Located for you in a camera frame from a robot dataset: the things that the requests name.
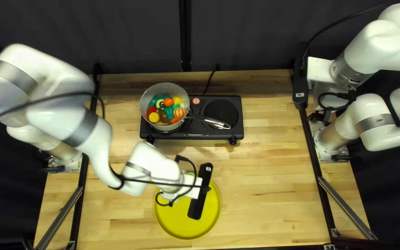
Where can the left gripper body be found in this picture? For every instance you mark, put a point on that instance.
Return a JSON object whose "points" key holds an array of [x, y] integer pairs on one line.
{"points": [[192, 185]]}

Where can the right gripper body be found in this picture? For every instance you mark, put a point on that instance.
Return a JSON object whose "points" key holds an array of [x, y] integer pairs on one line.
{"points": [[319, 71]]}

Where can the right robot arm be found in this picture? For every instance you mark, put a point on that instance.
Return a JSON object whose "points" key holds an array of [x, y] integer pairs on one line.
{"points": [[377, 41]]}

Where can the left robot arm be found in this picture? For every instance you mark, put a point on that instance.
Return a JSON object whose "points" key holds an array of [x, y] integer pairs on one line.
{"points": [[57, 114]]}

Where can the orange striped toy food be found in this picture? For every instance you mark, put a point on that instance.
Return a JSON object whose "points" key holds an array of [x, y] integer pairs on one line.
{"points": [[179, 113]]}

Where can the brown toy food piece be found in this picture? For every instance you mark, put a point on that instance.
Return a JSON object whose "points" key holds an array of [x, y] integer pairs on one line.
{"points": [[163, 117]]}

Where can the yellow toy food piece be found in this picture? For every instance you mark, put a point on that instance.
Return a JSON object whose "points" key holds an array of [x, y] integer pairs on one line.
{"points": [[177, 100]]}

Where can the teal toy food piece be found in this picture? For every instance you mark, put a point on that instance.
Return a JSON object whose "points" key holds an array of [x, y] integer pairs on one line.
{"points": [[152, 101]]}

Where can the yellow plate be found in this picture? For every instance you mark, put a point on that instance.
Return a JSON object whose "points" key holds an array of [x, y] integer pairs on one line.
{"points": [[182, 225]]}

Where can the small orange toy piece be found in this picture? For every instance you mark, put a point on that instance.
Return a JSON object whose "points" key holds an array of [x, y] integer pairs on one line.
{"points": [[174, 120]]}

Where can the teal green toy vegetable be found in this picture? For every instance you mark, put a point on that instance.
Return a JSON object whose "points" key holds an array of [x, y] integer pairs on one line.
{"points": [[169, 113]]}

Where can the round yellow toy piece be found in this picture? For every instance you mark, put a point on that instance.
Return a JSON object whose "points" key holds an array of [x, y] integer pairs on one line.
{"points": [[154, 117]]}

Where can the black hot plate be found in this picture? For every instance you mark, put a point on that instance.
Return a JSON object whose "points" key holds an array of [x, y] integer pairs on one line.
{"points": [[222, 111]]}

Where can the red toy tomato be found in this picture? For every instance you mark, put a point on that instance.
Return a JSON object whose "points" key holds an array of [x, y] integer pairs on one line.
{"points": [[151, 110]]}

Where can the orange toy carrot piece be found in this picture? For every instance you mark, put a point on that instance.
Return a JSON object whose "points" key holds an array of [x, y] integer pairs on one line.
{"points": [[168, 102]]}

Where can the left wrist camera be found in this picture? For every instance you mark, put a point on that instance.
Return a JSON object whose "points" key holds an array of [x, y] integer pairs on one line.
{"points": [[200, 205]]}

